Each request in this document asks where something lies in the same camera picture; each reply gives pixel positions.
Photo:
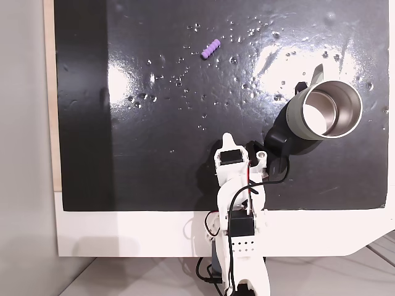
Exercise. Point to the light wooden board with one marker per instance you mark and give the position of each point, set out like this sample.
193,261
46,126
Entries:
49,92

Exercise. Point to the purple ribbed pen grip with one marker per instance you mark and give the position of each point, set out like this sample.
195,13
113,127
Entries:
210,49

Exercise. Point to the grey steel mug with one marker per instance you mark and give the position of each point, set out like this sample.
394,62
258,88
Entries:
296,114

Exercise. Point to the black oval camera box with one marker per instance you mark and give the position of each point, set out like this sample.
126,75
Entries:
276,163

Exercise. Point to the black glossy table mat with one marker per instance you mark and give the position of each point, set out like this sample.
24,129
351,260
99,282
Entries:
154,154

